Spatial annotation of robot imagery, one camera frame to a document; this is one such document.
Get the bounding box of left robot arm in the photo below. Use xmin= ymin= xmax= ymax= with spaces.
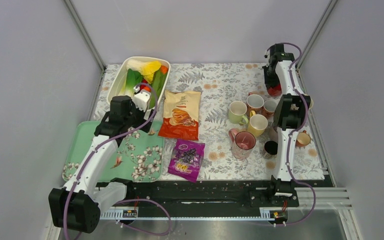
xmin=48 ymin=92 xmax=156 ymax=233

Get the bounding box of small brown cup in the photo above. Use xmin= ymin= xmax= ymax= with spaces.
xmin=262 ymin=140 xmax=278 ymax=159

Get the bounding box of yellow mug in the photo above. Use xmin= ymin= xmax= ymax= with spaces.
xmin=246 ymin=110 xmax=269 ymax=138

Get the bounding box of salmon pink mug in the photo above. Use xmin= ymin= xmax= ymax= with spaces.
xmin=246 ymin=93 xmax=265 ymax=117

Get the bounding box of pink ribbed mug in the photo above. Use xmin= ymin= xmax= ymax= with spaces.
xmin=228 ymin=128 xmax=256 ymax=160

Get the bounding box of light green mug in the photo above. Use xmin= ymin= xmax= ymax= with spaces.
xmin=228 ymin=100 xmax=249 ymax=125

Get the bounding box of small orange cup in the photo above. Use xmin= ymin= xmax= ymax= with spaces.
xmin=295 ymin=130 xmax=312 ymax=148

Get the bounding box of toy napa cabbage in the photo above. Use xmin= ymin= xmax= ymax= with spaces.
xmin=126 ymin=59 xmax=162 ymax=84

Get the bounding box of cassava chips bag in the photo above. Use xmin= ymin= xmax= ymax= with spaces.
xmin=158 ymin=90 xmax=202 ymax=141

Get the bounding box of red mug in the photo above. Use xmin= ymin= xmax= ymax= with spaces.
xmin=267 ymin=84 xmax=283 ymax=98

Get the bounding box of toy green cucumber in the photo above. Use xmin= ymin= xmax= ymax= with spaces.
xmin=151 ymin=65 xmax=168 ymax=100

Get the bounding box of lilac mug black handle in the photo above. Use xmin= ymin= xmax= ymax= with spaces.
xmin=261 ymin=100 xmax=278 ymax=119

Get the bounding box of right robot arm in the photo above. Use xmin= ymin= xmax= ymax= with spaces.
xmin=263 ymin=42 xmax=312 ymax=206

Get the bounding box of purple candy bag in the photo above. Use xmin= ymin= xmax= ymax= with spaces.
xmin=167 ymin=139 xmax=205 ymax=183

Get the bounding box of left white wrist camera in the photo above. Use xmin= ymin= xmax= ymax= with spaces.
xmin=132 ymin=86 xmax=152 ymax=112

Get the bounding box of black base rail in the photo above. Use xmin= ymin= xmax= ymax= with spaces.
xmin=113 ymin=179 xmax=300 ymax=208

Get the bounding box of white vegetable tub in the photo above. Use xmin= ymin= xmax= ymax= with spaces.
xmin=106 ymin=56 xmax=171 ymax=109

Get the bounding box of green floral tray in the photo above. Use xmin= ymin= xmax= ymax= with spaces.
xmin=61 ymin=120 xmax=164 ymax=183

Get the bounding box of cream beige mug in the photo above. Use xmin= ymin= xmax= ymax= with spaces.
xmin=308 ymin=97 xmax=314 ymax=110

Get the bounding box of toy bok choy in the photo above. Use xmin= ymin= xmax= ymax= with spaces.
xmin=119 ymin=68 xmax=143 ymax=97

